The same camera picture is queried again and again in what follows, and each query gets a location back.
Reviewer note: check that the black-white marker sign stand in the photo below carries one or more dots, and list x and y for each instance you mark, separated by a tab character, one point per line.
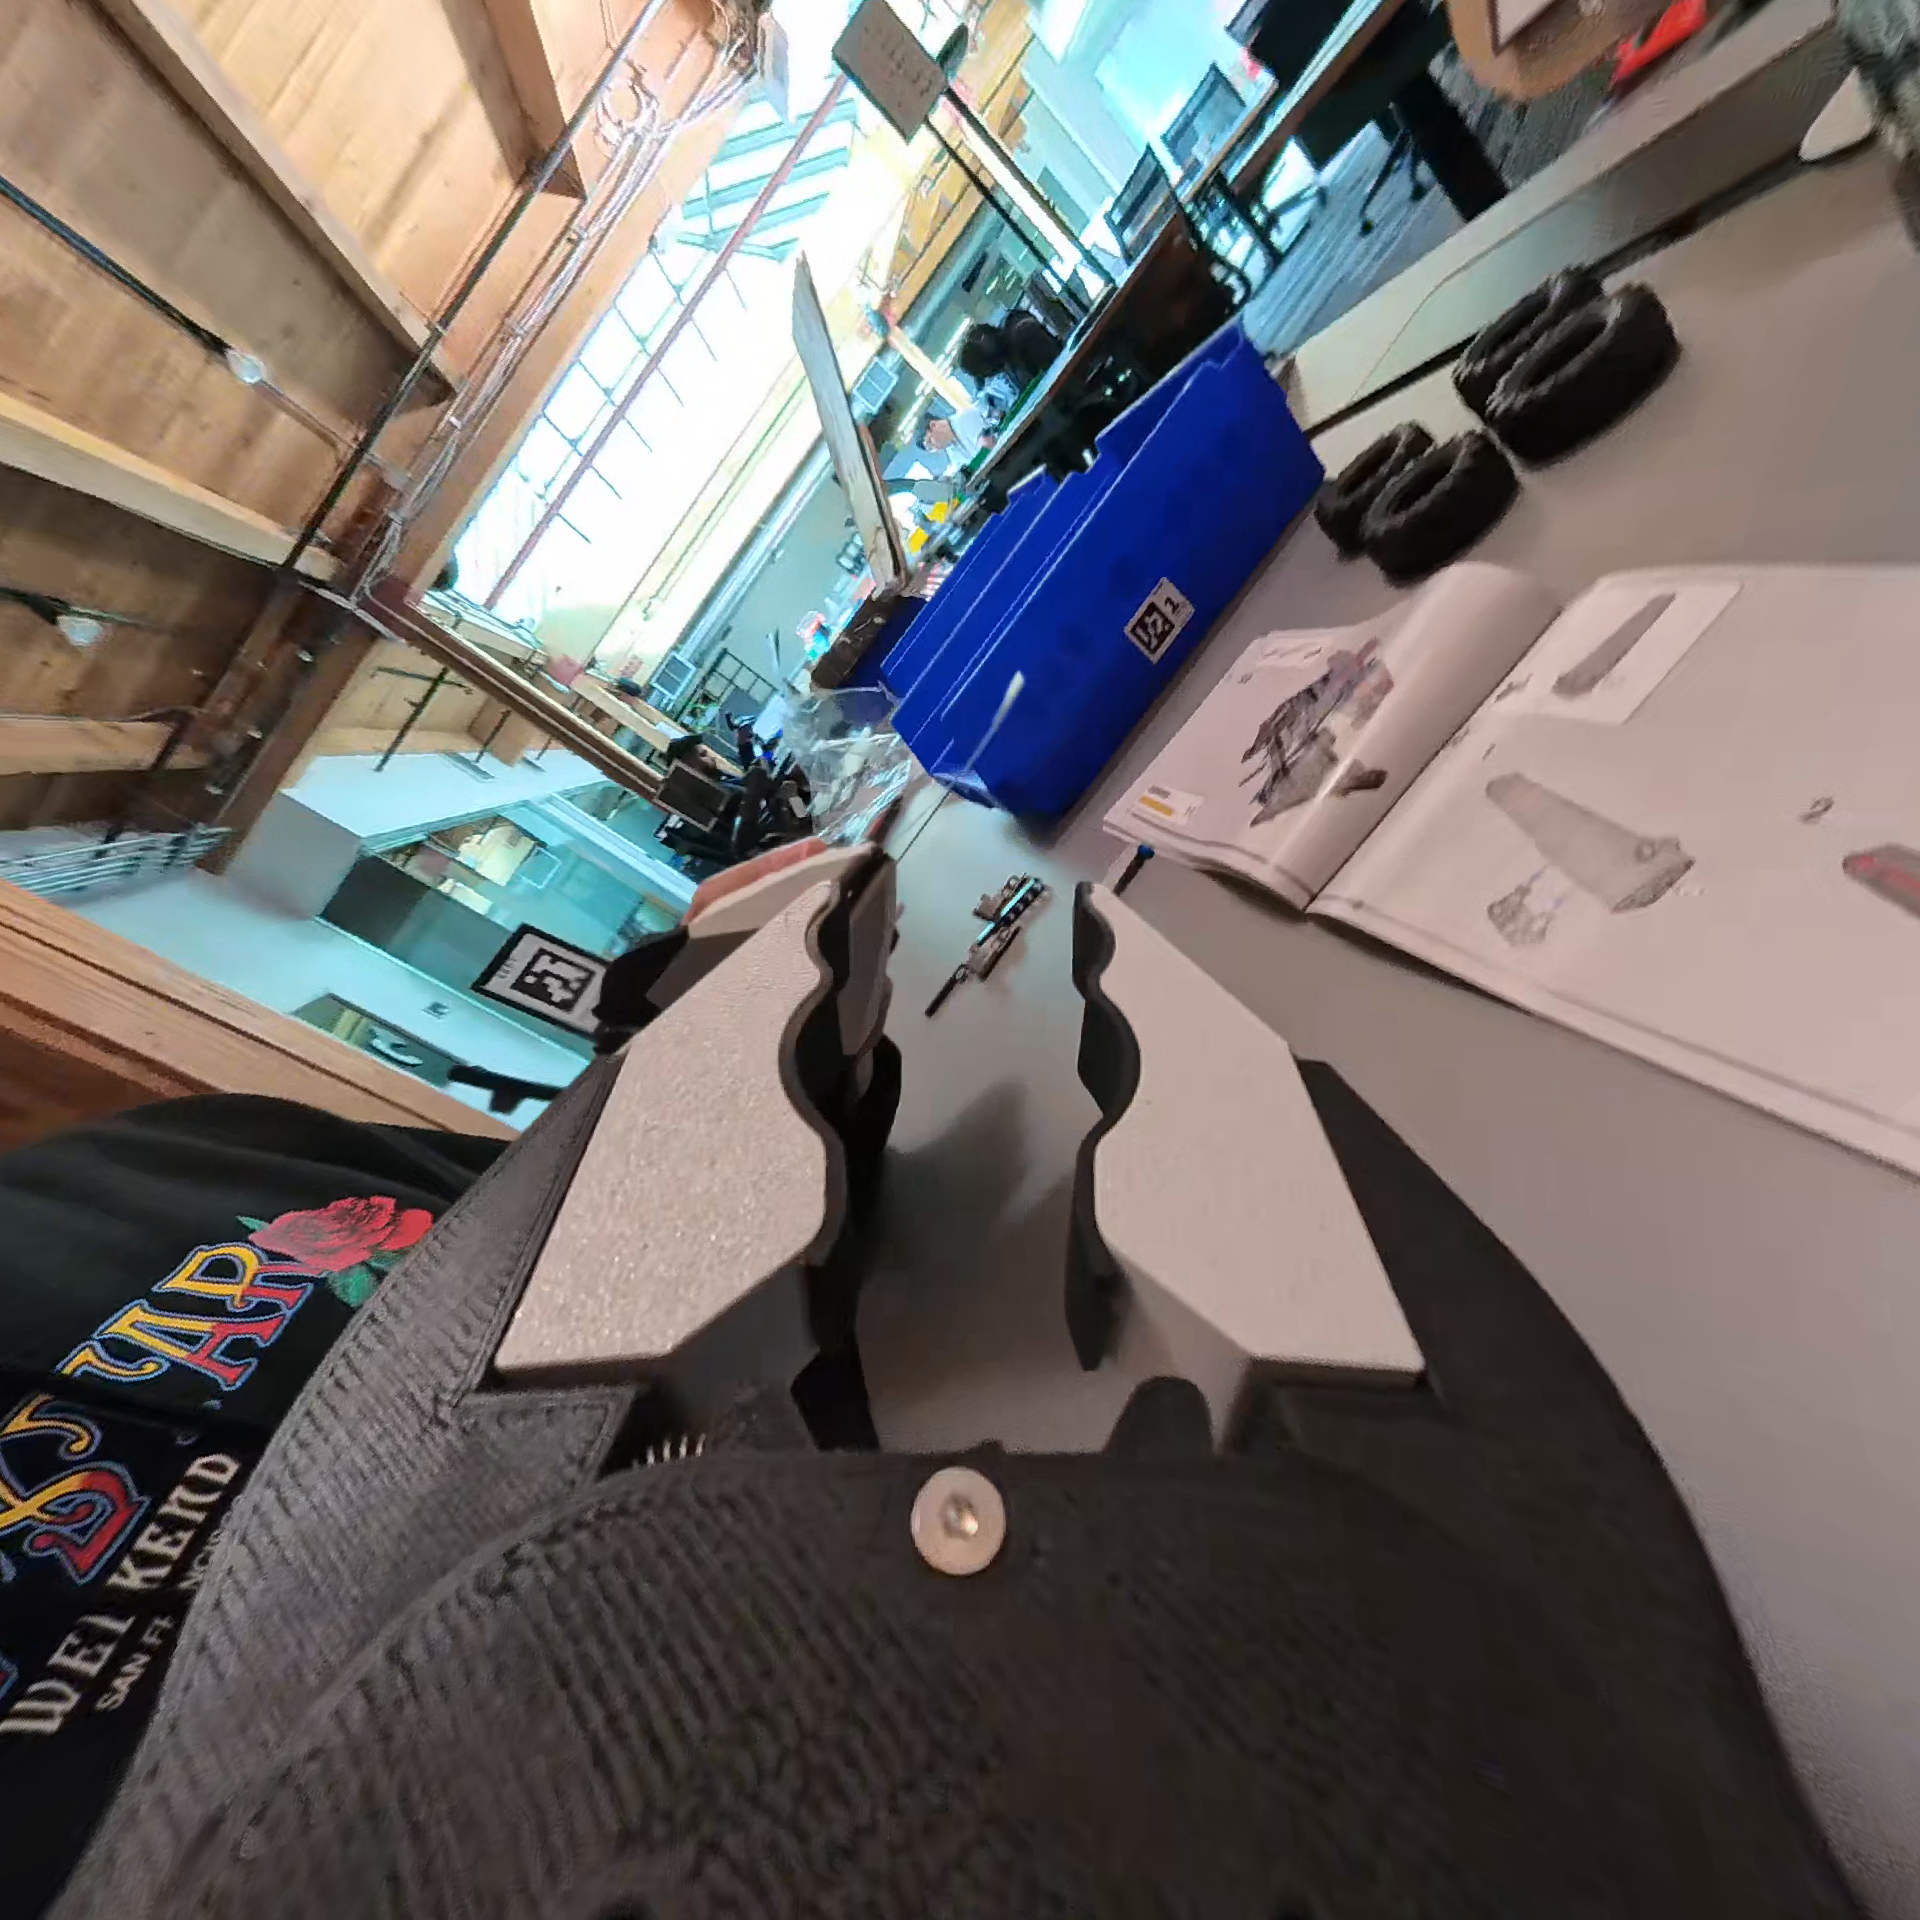
539	983

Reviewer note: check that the small dark toy brick piece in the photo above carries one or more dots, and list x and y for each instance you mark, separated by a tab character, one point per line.
973	972

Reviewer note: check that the clear plastic bag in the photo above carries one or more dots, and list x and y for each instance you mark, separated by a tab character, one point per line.
849	781

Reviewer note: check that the blue plastic bin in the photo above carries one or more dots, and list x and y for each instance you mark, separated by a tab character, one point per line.
983	661
914	668

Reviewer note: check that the white slanted board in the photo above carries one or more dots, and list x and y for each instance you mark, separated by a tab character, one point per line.
839	422

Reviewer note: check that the person's left hand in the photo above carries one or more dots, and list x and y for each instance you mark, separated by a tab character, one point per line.
757	879

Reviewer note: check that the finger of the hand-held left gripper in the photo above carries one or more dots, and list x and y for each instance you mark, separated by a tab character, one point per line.
869	962

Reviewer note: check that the person's torso in black top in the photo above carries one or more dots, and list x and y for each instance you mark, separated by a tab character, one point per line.
148	1200

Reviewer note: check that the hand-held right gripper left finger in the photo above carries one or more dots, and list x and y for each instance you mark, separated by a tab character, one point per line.
675	1200

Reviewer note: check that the grey neighbouring desk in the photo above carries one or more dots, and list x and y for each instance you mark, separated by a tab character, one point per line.
1651	166

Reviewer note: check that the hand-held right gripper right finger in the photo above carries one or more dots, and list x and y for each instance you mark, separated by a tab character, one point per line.
1243	1200

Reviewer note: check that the open instruction booklet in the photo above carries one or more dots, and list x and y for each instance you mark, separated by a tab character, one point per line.
1651	902

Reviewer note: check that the small grey toy brick piece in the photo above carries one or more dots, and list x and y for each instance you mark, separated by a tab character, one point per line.
1013	902

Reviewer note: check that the blue bin with tag label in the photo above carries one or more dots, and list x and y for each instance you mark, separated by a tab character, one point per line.
1229	480

